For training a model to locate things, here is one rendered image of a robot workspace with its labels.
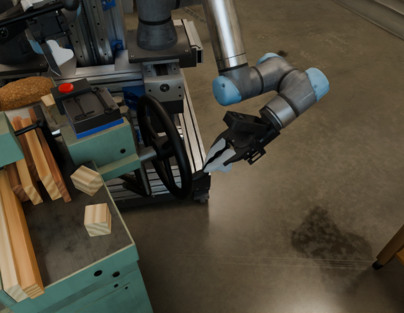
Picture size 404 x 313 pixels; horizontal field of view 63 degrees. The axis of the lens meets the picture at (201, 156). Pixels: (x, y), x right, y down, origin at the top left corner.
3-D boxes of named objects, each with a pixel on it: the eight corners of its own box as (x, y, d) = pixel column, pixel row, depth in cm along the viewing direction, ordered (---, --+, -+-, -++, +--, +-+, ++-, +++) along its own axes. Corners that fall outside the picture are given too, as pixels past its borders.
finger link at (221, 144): (210, 177, 85) (238, 155, 84) (200, 167, 80) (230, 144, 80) (204, 169, 87) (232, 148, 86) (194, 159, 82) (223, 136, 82)
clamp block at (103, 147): (137, 154, 76) (131, 125, 70) (79, 177, 72) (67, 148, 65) (114, 118, 85) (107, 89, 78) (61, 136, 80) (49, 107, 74)
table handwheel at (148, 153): (144, 68, 82) (150, 140, 105) (63, 92, 75) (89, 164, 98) (203, 152, 68) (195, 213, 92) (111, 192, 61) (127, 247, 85)
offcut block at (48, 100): (65, 113, 81) (60, 100, 79) (51, 119, 80) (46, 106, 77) (59, 104, 84) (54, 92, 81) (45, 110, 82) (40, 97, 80)
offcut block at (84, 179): (75, 187, 66) (69, 176, 63) (86, 176, 68) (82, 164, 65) (92, 196, 64) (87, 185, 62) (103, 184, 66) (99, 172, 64)
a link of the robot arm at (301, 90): (311, 79, 86) (334, 95, 81) (278, 105, 87) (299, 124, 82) (306, 58, 80) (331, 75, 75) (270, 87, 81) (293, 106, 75)
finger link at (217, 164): (216, 186, 83) (245, 163, 82) (207, 177, 78) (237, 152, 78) (210, 178, 85) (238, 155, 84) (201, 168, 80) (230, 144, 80)
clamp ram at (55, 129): (91, 150, 72) (80, 118, 66) (56, 163, 70) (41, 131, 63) (79, 126, 77) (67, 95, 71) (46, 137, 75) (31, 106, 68)
